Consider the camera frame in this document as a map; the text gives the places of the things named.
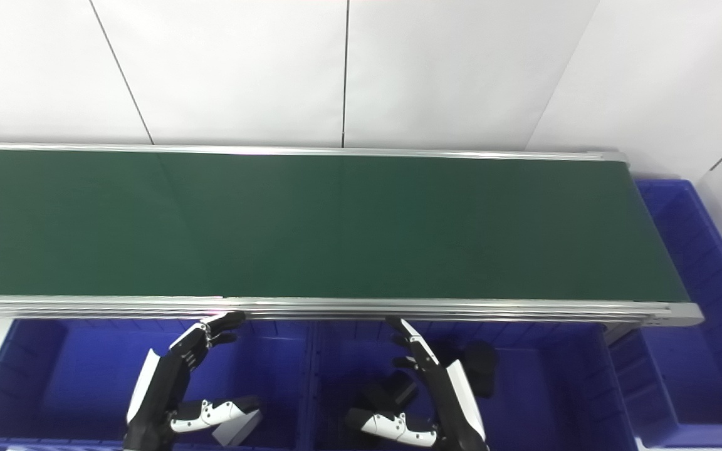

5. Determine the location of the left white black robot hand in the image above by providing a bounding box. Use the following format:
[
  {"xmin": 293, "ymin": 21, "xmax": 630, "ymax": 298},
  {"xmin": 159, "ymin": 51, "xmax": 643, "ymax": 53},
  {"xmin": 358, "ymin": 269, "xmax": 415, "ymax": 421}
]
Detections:
[{"xmin": 123, "ymin": 311, "xmax": 262, "ymax": 451}]

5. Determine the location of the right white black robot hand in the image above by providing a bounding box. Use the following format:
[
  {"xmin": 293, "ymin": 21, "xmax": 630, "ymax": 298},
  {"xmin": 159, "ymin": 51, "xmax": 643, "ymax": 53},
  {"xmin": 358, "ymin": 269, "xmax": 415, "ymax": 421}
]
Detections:
[{"xmin": 345, "ymin": 316, "xmax": 491, "ymax": 451}]

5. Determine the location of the black cylinder part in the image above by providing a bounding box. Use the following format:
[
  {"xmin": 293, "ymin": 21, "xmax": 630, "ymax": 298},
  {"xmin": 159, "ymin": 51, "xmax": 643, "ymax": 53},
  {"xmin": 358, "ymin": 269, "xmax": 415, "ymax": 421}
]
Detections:
[{"xmin": 460, "ymin": 340, "xmax": 499, "ymax": 400}]

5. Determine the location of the black block part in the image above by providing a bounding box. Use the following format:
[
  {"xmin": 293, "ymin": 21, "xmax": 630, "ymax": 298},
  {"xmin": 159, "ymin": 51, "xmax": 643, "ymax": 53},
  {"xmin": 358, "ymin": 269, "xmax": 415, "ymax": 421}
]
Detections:
[{"xmin": 360, "ymin": 370, "xmax": 419, "ymax": 415}]

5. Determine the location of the blue plastic bin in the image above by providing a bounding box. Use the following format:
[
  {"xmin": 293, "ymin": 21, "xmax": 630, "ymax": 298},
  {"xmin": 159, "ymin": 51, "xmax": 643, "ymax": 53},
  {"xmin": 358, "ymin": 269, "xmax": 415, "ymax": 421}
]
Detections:
[
  {"xmin": 609, "ymin": 179, "xmax": 722, "ymax": 448},
  {"xmin": 0, "ymin": 318, "xmax": 315, "ymax": 451},
  {"xmin": 308, "ymin": 319, "xmax": 642, "ymax": 451}
]

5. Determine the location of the white block part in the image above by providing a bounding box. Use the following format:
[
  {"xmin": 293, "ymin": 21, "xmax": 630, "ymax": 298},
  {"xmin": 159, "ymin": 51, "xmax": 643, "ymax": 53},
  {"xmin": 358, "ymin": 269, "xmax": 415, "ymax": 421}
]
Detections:
[{"xmin": 213, "ymin": 408, "xmax": 263, "ymax": 447}]

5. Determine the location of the green conveyor belt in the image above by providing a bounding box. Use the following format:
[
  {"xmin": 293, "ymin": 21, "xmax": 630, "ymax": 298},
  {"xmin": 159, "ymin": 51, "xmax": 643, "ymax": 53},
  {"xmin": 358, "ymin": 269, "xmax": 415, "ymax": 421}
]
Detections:
[
  {"xmin": 0, "ymin": 142, "xmax": 706, "ymax": 346},
  {"xmin": 0, "ymin": 150, "xmax": 691, "ymax": 303}
]

